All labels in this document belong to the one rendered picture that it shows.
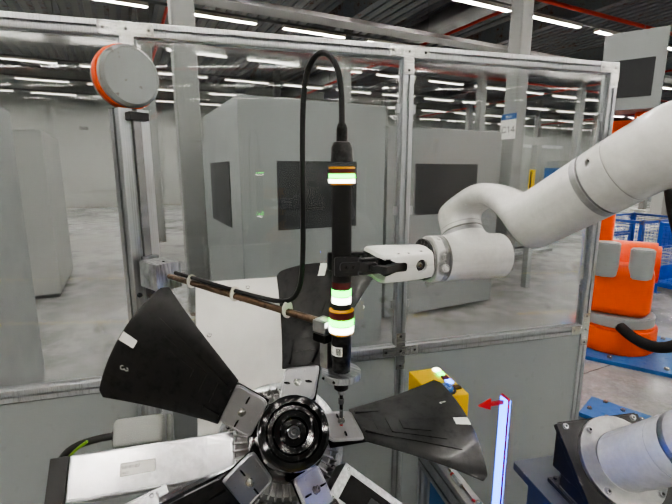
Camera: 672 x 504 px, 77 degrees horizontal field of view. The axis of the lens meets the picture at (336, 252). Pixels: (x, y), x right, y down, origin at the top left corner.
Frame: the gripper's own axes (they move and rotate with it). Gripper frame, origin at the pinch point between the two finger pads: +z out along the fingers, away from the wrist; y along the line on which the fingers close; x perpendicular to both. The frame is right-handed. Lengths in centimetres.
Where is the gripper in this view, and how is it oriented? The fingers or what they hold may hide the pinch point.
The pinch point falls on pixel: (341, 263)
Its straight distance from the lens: 71.7
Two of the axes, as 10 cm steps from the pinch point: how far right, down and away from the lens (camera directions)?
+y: -2.7, -1.8, 9.5
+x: 0.1, -9.8, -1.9
